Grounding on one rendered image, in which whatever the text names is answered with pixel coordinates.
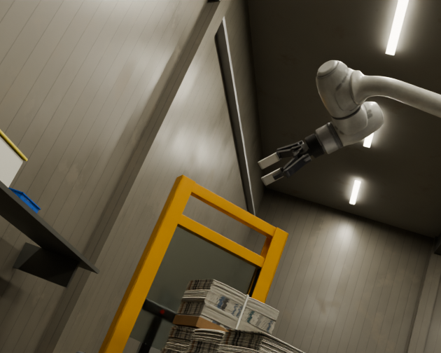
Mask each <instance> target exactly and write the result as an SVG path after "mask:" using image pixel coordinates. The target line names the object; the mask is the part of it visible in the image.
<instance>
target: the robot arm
mask: <svg viewBox="0 0 441 353"><path fill-rule="evenodd" d="M316 86H317V89H318V93H319V94H320V97H321V100H322V102H323V104H324V106H325V107H326V109H327V110H328V111H329V113H330V115H331V118H332V121H331V122H330V123H327V124H326V125H324V126H322V127H320V128H318V129H316V134H311V135H309V136H308V137H305V139H304V140H305V141H306V143H305V144H304V143H303V141H302V140H301V141H299V142H297V143H294V144H290V145H287V146H284V147H281V148H278V149H277V152H276V153H273V154H272V155H270V156H268V157H266V158H264V159H262V160H260V161H259V162H258V164H259V166H260V168H261V169H265V168H266V167H268V166H270V165H272V164H274V163H276V162H278V161H280V160H281V159H282V158H288V157H293V158H292V159H291V160H290V161H289V162H288V163H287V164H286V165H285V166H284V167H280V168H279V169H277V170H275V171H273V172H271V173H269V174H267V175H265V176H264V177H262V178H261V179H262V181H263V183H264V185H265V186H266V185H268V184H270V183H272V182H274V181H276V180H278V179H280V178H282V177H287V178H289V177H290V176H292V175H293V174H294V173H296V172H297V171H298V170H299V169H300V168H302V167H303V166H304V165H306V164H307V163H308V162H311V161H312V159H311V158H310V156H311V155H312V156H313V157H314V158H317V157H319V156H321V155H323V154H324V152H325V151H326V152H327V154H330V153H332V152H334V151H336V150H338V149H339V148H342V147H343V146H347V145H349V144H355V143H356V142H358V141H361V140H363V139H364V138H366V137H368V136H370V135H371V134H372V133H374V132H376V131H377V130H378V129H379V128H380V127H381V126H382V125H383V124H384V116H383V113H382V110H381V109H380V108H379V105H378V104H377V103H376V102H364V101H365V100H366V99H367V98H368V97H372V96H385V97H390V98H392V99H395V100H398V101H399V102H402V103H405V104H408V105H410V106H413V107H415V108H417V109H420V110H422V111H425V112H427V113H430V114H432V115H434V116H437V117H440V118H441V95H439V94H437V93H434V92H431V91H429V90H425V89H423V88H419V87H417V86H415V85H411V84H409V83H405V82H402V81H399V80H396V79H393V78H388V77H383V76H366V75H363V74H362V73H361V72H360V71H355V70H353V69H350V68H348V67H347V66H346V65H345V64H344V63H342V62H340V61H338V60H330V61H328V62H326V63H324V64H323V65H321V66H320V68H319V69H318V72H317V76H316Z"/></svg>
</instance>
